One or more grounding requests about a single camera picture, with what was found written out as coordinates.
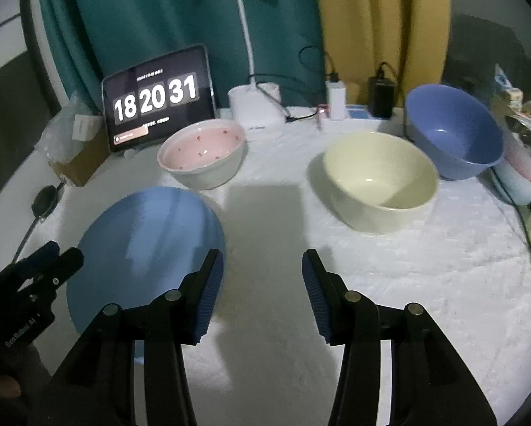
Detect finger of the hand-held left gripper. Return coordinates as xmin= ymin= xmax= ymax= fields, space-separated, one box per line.
xmin=0 ymin=242 xmax=59 ymax=296
xmin=19 ymin=247 xmax=85 ymax=302

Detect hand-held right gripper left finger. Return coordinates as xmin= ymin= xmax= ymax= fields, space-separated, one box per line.
xmin=48 ymin=248 xmax=225 ymax=426

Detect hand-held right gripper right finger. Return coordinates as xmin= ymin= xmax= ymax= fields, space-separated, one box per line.
xmin=302 ymin=248 xmax=499 ymax=426

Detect blue plate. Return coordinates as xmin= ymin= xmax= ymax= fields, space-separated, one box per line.
xmin=66 ymin=186 xmax=227 ymax=365

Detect cream bowl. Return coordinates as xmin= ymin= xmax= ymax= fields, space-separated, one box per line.
xmin=322 ymin=132 xmax=439 ymax=235

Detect pink strawberry print bowl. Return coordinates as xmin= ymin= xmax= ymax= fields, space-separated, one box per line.
xmin=156 ymin=119 xmax=248 ymax=191

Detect large blue bowl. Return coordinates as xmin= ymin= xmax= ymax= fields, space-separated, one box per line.
xmin=404 ymin=84 xmax=505 ymax=181

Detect stacked pink white bowls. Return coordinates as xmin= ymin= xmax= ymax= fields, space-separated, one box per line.
xmin=505 ymin=133 xmax=531 ymax=187

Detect person's left hand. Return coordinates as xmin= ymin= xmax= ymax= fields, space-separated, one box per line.
xmin=0 ymin=373 xmax=20 ymax=400

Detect black round disc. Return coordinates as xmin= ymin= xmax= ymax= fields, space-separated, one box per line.
xmin=31 ymin=186 xmax=57 ymax=219

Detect white table cloth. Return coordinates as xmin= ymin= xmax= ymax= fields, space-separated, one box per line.
xmin=0 ymin=106 xmax=531 ymax=426

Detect cardboard box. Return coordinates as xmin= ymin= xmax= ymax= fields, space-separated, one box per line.
xmin=48 ymin=131 xmax=110 ymax=187

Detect clear plastic bag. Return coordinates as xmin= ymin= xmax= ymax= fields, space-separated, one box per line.
xmin=37 ymin=91 xmax=104 ymax=165

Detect small white box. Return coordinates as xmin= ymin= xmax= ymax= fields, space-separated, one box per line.
xmin=72 ymin=113 xmax=104 ymax=143

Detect white power strip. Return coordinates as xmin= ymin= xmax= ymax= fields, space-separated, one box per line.
xmin=317 ymin=103 xmax=399 ymax=134

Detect white desk lamp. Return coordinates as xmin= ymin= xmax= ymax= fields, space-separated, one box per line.
xmin=177 ymin=0 xmax=288 ymax=138

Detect tablet with clock display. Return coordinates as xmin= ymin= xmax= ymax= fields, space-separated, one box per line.
xmin=101 ymin=44 xmax=217 ymax=154

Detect white charger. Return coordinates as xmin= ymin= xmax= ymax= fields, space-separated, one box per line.
xmin=326 ymin=81 xmax=347 ymax=120

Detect black charger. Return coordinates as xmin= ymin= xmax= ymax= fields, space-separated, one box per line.
xmin=369 ymin=76 xmax=396 ymax=118

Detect light blue cup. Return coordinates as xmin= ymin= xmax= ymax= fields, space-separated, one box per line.
xmin=496 ymin=160 xmax=531 ymax=207

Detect teal curtain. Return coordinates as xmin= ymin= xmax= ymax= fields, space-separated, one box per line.
xmin=37 ymin=0 xmax=326 ymax=111

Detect crumpled paper wrappers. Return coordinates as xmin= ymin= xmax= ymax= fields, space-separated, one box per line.
xmin=492 ymin=64 xmax=531 ymax=165

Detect yellow curtain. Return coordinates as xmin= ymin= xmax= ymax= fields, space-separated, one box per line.
xmin=312 ymin=0 xmax=453 ymax=103

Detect glass balcony door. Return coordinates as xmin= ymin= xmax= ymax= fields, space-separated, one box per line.
xmin=443 ymin=9 xmax=531 ymax=98

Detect black disc cable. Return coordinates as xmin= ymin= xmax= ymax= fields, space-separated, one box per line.
xmin=11 ymin=215 xmax=42 ymax=268

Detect black lamp cable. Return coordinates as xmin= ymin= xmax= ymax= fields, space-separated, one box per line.
xmin=248 ymin=75 xmax=319 ymax=123

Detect black white-charger cable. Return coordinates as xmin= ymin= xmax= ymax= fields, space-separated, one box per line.
xmin=298 ymin=45 xmax=337 ymax=84

